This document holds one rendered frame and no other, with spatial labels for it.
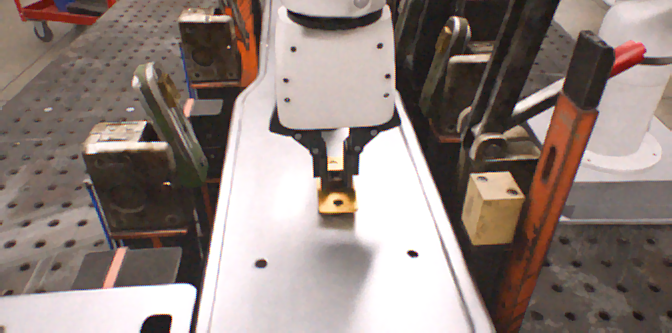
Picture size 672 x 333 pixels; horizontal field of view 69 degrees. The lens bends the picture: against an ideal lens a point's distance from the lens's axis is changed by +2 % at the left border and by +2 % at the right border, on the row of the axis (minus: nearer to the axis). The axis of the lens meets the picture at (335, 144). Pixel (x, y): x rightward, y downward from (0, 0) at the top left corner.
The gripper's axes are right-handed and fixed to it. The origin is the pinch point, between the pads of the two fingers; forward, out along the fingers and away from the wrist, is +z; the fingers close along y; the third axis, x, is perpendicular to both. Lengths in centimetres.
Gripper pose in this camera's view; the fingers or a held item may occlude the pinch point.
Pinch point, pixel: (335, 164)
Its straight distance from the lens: 46.3
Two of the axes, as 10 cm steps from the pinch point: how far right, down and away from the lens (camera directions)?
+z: 0.1, 8.2, 5.7
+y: -10.0, 0.5, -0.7
